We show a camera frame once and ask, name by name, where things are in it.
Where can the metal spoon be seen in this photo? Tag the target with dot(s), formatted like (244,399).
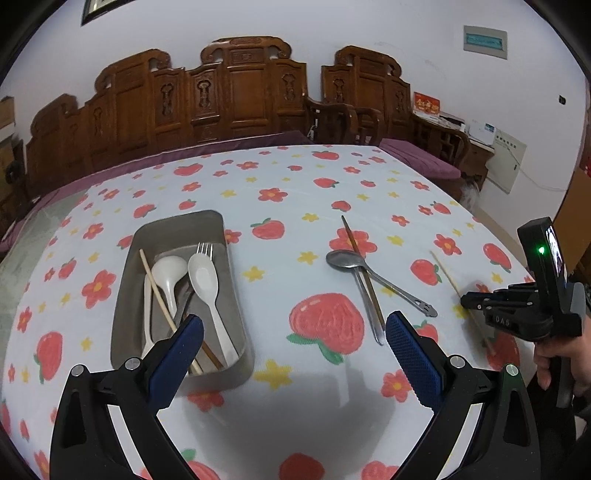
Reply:
(345,259)
(374,322)

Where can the light bamboo chopstick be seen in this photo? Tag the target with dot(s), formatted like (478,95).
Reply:
(472,316)
(157,293)

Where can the strawberry flower tablecloth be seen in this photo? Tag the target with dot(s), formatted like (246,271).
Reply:
(324,400)

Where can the white wall electrical box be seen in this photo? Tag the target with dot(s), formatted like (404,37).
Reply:
(505,165)

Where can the red sign card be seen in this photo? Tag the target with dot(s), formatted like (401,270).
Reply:
(426,104)

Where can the white plastic spoon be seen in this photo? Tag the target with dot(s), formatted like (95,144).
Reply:
(228,349)

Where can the carved wooden armchair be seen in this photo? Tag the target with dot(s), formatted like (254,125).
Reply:
(370,81)

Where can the wooden side table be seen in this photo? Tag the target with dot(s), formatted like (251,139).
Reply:
(452,146)

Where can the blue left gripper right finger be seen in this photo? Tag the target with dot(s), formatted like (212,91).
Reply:
(423,373)

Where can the purple seat cushion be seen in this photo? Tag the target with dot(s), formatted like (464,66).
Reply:
(420,160)

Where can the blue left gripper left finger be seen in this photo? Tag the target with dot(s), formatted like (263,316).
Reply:
(169,361)

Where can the dark brown chopstick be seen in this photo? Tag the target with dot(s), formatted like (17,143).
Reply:
(366,278)

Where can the carved wooden bench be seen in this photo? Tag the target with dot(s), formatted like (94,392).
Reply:
(142,105)

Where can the white ladle spoon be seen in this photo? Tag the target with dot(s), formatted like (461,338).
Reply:
(167,272)

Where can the person right hand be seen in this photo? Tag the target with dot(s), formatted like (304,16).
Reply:
(577,351)

